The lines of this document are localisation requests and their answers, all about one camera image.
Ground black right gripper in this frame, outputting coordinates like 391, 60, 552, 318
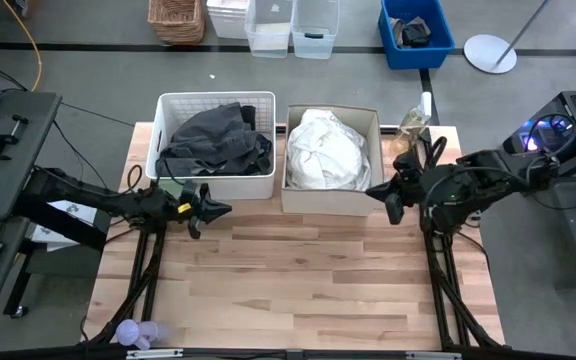
364, 150, 428, 227

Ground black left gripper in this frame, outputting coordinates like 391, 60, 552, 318
166, 179, 234, 241

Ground white plastic laundry basket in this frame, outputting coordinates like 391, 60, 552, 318
144, 90, 277, 201

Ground beige cardboard box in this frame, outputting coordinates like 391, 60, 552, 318
280, 103, 386, 218

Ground dark plaid clothes pile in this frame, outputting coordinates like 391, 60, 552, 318
156, 101, 275, 180

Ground cream white garment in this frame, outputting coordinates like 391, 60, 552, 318
290, 108, 371, 171

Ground clear spray bottle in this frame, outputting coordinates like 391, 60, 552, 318
389, 90, 434, 157

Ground white paper with markers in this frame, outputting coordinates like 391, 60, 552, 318
31, 199, 98, 247

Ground purple plastic toy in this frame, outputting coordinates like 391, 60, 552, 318
114, 318, 170, 352

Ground blue plastic crate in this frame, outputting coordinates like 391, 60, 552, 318
377, 0, 456, 71

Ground black cloth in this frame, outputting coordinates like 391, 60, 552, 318
401, 18, 432, 49

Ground tan cloth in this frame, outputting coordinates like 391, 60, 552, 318
390, 16, 409, 49

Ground white round floor stand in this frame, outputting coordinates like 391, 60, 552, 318
462, 0, 552, 76

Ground clear plastic storage bin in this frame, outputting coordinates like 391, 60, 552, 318
243, 0, 295, 59

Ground brown wicker basket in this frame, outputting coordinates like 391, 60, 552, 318
146, 0, 207, 46

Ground white plastic storage bin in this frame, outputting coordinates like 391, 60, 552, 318
205, 0, 252, 41

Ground black metal frame bar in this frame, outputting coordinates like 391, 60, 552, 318
273, 124, 402, 136

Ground black metal frame legs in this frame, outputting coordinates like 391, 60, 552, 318
419, 128, 505, 352
85, 222, 168, 347

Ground long black frame bar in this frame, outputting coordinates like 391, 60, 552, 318
0, 343, 576, 360

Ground silver metal bracket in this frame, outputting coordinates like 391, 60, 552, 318
404, 350, 463, 360
126, 348, 185, 360

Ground black floor cable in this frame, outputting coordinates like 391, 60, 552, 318
0, 48, 135, 192

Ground clear bin with black handle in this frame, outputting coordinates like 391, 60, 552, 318
290, 0, 341, 61

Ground orange cable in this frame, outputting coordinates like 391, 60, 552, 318
1, 0, 45, 94

